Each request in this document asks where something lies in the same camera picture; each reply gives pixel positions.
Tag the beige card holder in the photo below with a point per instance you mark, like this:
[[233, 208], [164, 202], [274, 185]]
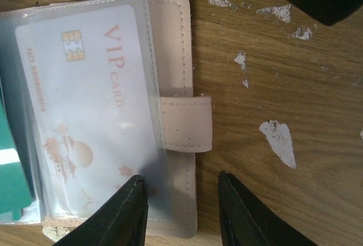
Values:
[[185, 119]]

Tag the white patterned credit card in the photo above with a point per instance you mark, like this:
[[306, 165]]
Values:
[[91, 82]]

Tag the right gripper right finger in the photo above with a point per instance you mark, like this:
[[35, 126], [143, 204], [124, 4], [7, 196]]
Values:
[[246, 220]]

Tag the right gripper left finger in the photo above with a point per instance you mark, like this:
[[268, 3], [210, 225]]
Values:
[[121, 220]]

